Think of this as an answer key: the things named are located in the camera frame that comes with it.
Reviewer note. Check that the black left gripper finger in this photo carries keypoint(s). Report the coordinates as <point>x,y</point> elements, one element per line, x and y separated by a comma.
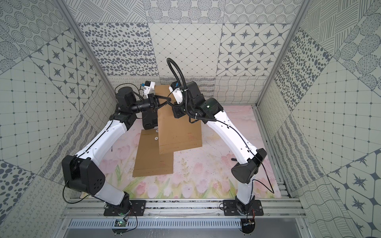
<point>162,97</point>
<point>162,103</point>

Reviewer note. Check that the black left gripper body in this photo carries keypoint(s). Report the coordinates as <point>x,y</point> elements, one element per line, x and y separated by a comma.
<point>153,101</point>

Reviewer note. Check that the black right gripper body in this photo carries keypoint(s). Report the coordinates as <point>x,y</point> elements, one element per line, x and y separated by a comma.
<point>179,111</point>

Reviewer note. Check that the brown kraft file bag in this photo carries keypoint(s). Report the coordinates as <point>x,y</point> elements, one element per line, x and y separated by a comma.
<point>149,161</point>
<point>177,134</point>

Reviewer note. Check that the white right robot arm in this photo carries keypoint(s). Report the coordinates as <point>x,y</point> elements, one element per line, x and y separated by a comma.
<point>191,102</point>

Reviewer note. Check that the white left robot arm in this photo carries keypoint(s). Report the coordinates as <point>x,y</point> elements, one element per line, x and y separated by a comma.
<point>82,171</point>

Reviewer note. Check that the black plastic tool case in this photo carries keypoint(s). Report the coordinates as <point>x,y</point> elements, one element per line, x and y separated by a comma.
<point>149,119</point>

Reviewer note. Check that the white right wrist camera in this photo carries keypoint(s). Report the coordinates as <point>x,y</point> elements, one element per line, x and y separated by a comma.
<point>176,92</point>

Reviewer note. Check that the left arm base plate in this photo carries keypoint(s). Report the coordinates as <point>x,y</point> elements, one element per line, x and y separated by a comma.
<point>137,207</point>

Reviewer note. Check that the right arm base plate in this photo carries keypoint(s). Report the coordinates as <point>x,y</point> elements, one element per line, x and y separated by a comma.
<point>236,208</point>

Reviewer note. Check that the aluminium mounting rail frame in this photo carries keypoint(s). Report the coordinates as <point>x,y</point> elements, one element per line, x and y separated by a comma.
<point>188,208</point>

